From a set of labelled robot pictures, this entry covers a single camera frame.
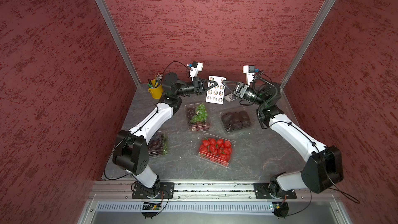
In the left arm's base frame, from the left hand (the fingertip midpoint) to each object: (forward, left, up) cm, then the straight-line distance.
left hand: (215, 87), depth 65 cm
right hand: (+1, -3, -1) cm, 3 cm away
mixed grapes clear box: (+6, +9, -34) cm, 35 cm away
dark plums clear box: (+6, -16, -36) cm, 39 cm away
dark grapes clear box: (-13, +29, -32) cm, 45 cm away
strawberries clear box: (-14, -2, -36) cm, 39 cm away
